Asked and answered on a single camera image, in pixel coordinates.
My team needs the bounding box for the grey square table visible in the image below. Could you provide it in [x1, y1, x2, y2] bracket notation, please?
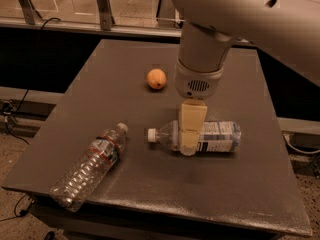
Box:
[3, 40, 312, 240]

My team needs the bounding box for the blue label tea bottle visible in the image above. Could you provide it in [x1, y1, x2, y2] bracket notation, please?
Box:
[146, 120, 241, 153]

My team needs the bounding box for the orange fruit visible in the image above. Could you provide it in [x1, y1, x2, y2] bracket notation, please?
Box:
[147, 69, 167, 90]

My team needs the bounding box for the white cable on right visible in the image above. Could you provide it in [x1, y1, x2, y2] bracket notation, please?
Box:
[283, 133, 320, 156]

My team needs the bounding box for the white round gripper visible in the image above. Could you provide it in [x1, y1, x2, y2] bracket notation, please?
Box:
[174, 61, 224, 156]

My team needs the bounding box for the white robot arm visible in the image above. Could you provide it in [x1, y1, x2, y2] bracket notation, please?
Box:
[172, 0, 320, 156]

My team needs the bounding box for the black cable under table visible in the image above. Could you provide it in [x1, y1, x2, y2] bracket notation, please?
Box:
[0, 193, 34, 222]

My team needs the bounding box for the clear crushed water bottle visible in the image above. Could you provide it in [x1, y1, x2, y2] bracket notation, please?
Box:
[50, 123, 129, 212]

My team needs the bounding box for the black cable on left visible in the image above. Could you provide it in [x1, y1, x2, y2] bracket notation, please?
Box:
[0, 17, 63, 146]

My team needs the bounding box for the metal window railing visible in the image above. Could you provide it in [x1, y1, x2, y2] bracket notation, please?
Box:
[0, 0, 183, 41]

